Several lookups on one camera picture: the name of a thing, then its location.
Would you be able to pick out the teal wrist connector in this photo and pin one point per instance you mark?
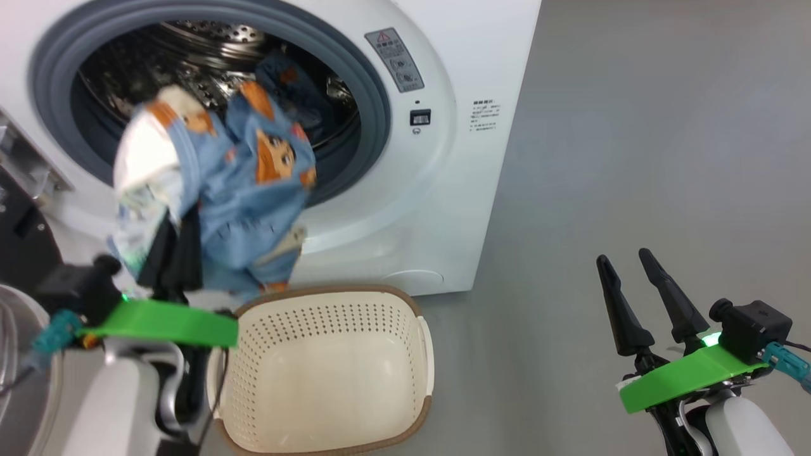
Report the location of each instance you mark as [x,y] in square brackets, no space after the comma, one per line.
[57,329]
[785,362]

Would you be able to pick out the cream perforated laundry basket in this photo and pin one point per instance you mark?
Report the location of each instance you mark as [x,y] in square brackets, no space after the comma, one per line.
[329,367]

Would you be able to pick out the black round glass washer door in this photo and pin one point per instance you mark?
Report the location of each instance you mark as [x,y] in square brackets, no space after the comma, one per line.
[25,247]

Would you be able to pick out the metal door hinge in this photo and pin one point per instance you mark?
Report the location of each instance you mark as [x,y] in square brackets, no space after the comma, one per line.
[31,164]

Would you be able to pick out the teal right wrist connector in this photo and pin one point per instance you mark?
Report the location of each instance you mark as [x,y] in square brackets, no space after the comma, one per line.
[785,362]

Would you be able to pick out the round white filter cover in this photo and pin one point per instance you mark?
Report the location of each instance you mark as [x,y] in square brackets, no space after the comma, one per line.
[415,282]

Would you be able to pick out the white front-load washing machine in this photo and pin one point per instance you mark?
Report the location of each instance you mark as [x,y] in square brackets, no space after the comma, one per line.
[443,209]

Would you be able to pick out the washing machine drum opening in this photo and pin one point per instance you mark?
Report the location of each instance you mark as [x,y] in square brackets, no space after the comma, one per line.
[190,57]

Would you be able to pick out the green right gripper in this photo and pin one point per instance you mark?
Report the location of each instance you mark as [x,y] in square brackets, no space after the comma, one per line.
[690,373]

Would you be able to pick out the grey warning sticker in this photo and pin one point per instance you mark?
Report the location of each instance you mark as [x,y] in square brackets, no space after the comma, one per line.
[396,60]

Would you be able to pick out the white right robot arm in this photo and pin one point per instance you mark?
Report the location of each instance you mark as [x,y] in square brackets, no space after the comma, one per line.
[741,430]

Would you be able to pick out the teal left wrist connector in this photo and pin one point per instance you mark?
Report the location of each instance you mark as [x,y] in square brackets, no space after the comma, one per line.
[57,329]

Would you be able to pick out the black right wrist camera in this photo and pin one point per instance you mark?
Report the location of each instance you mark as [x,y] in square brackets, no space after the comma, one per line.
[754,329]

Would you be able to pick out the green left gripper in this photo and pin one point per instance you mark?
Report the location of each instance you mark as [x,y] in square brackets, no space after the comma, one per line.
[165,323]

